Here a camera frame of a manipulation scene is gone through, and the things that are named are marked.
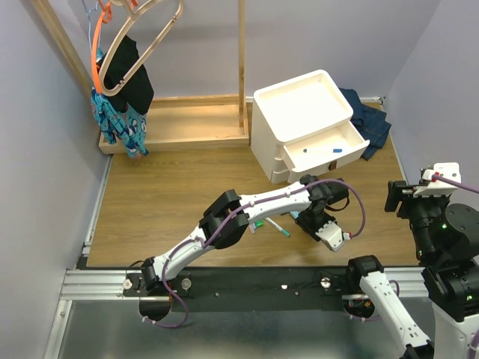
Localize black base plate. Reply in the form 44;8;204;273
123;266;374;318

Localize orange hanger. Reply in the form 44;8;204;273
91;0;138;94

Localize blue tip white marker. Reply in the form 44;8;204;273
303;148;343;154

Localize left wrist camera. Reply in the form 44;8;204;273
315;221;351;252

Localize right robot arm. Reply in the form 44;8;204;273
344;173;478;358

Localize teal tip white marker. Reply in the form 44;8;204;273
265;218;290;237

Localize wooden hanger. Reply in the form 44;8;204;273
98;0;185;98

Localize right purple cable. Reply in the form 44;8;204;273
350;172;479;359

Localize white drawer cabinet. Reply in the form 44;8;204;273
251;70;369;184

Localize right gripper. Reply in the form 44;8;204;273
384;177;452;260

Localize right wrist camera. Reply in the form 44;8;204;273
412;162;461;197

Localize black garment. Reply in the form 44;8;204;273
103;35;155;114

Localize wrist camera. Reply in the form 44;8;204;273
315;221;351;252
412;162;461;197

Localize folded denim jeans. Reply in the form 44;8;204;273
339;88;391;161

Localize blue wire hanger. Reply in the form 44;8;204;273
81;0;103;57

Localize aluminium frame rail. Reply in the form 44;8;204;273
43;155;124;358

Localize blue patterned garment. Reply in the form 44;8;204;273
91;40;154;159

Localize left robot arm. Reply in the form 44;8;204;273
140;175;350;295

